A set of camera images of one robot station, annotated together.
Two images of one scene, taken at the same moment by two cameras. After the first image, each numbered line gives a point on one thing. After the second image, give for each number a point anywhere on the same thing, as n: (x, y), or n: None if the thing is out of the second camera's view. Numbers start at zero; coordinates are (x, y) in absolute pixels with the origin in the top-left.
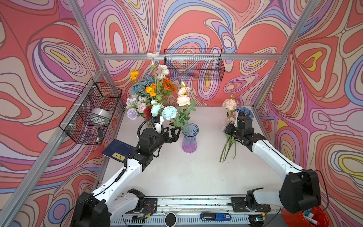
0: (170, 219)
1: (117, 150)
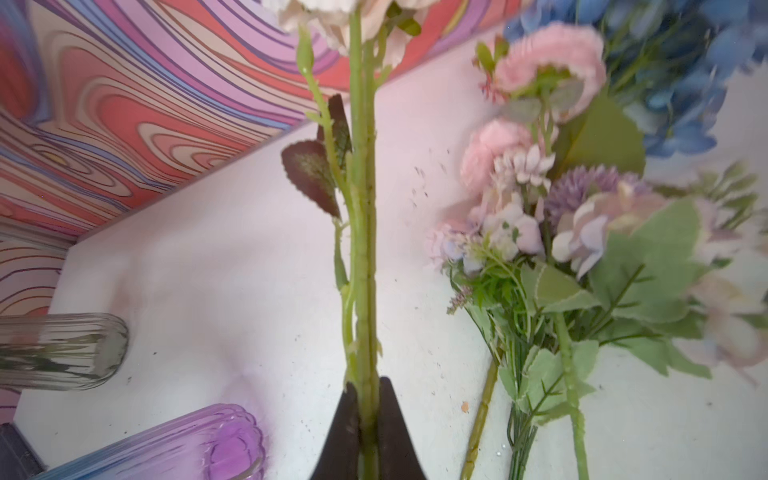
0: None
1: (18, 460)
